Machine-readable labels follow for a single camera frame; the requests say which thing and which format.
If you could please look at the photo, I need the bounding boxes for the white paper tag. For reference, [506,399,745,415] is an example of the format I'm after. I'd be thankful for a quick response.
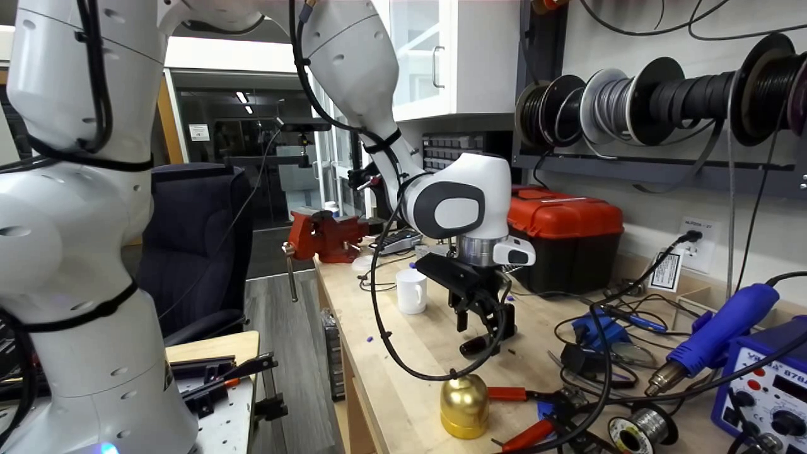
[649,248,688,295]

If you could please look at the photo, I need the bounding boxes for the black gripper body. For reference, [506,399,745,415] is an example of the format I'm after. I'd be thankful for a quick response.
[437,255,513,310]

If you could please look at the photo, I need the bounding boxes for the red black toolbox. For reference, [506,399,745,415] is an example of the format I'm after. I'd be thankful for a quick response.
[506,184,625,296]

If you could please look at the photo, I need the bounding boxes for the red handled pliers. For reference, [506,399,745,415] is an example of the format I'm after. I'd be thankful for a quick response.
[487,382,582,454]

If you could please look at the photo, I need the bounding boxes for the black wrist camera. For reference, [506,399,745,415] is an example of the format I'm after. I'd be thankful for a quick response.
[412,248,461,286]

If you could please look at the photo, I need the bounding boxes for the wooden framed door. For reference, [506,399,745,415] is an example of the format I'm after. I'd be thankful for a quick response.
[154,71,193,166]

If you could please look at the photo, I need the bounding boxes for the large black wire spool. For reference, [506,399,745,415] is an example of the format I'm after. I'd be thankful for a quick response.
[729,32,807,145]

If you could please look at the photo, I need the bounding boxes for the black narrow power strip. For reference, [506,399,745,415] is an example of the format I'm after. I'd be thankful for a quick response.
[321,308,348,402]

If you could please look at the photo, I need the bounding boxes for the blue plastic connector block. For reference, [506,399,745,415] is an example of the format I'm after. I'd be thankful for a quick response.
[572,308,632,352]

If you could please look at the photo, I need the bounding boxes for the black wall cables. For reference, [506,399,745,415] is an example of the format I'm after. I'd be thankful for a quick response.
[579,0,807,43]

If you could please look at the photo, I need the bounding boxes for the black plugged power cable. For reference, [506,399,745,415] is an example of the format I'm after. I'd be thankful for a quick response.
[579,226,707,337]

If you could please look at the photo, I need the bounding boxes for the black desk tool stand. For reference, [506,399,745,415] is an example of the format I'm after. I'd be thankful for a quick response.
[347,159,383,193]

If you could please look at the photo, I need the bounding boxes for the wide black wire spool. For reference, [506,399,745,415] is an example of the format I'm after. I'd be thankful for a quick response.
[628,54,741,145]

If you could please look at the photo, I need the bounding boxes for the black looped bench cable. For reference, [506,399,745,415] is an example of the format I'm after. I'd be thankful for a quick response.
[538,305,615,450]

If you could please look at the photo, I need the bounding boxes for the small parts drawer cabinet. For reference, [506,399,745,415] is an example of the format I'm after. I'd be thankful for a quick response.
[419,134,490,174]

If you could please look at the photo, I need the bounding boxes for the black grey handheld device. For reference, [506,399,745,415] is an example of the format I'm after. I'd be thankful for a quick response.
[372,231,422,256]

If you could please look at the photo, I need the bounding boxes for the white plastic cup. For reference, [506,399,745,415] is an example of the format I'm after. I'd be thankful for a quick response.
[395,265,432,318]

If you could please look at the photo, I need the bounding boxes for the blue hot air gun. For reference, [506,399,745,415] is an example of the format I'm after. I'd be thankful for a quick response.
[646,281,782,399]

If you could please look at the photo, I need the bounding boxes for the white wall outlet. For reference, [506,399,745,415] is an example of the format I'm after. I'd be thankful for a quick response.
[678,216,720,255]

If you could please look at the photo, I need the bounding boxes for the solder wire spool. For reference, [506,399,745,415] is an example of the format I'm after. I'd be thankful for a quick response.
[605,402,681,454]

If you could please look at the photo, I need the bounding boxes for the black orange bar clamp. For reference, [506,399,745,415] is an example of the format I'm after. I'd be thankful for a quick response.
[173,351,280,421]

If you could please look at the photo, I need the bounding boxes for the black office chair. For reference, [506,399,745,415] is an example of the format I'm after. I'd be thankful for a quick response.
[136,159,261,347]

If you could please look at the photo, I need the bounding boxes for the red bench vise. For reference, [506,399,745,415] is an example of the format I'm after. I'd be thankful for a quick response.
[284,208,372,301]

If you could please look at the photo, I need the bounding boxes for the gold dome bell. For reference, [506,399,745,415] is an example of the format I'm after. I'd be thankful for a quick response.
[440,370,492,441]

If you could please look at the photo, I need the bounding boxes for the blue soldering station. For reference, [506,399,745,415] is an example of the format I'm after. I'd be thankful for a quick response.
[710,312,807,454]

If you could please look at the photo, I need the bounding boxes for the small black wire spool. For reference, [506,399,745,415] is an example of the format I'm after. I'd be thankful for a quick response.
[514,77,553,153]
[538,72,589,148]

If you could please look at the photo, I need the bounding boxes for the dark metal spool rack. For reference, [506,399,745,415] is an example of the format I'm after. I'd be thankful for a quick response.
[513,0,807,202]

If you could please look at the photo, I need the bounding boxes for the white wall cabinet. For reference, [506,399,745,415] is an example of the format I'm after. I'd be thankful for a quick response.
[374,0,526,122]

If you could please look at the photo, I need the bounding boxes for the white wire spool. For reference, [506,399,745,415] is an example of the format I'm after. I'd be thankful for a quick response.
[579,66,638,148]

